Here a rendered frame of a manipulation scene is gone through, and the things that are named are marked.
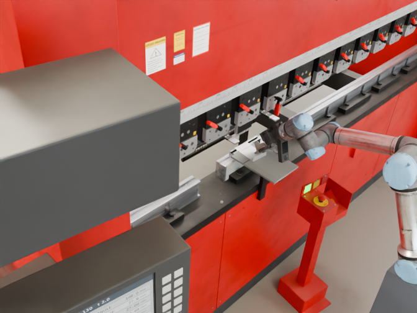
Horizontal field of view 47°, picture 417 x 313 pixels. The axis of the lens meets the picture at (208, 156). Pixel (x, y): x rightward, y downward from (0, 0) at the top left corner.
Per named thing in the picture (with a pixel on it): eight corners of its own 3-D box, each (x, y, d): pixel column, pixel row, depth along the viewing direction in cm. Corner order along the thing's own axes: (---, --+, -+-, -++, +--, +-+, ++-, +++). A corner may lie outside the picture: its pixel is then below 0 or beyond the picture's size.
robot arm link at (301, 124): (306, 133, 192) (295, 115, 192) (290, 142, 202) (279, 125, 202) (318, 125, 196) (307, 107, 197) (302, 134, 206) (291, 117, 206)
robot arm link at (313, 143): (334, 146, 200) (320, 123, 201) (319, 157, 194) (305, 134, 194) (321, 153, 207) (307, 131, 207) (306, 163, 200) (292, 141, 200)
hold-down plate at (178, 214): (129, 254, 193) (128, 249, 191) (121, 246, 196) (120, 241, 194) (184, 218, 210) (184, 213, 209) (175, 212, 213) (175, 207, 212)
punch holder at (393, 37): (388, 45, 298) (396, 20, 288) (376, 41, 302) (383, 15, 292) (399, 39, 306) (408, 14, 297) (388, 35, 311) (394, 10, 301)
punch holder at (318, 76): (314, 86, 251) (320, 56, 241) (301, 80, 255) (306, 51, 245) (330, 77, 259) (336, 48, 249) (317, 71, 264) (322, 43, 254)
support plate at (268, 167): (273, 184, 214) (274, 182, 214) (230, 157, 228) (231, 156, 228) (298, 167, 225) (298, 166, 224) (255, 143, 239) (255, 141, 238)
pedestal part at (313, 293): (306, 321, 274) (311, 308, 267) (277, 291, 289) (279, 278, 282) (331, 304, 284) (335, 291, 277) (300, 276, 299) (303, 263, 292)
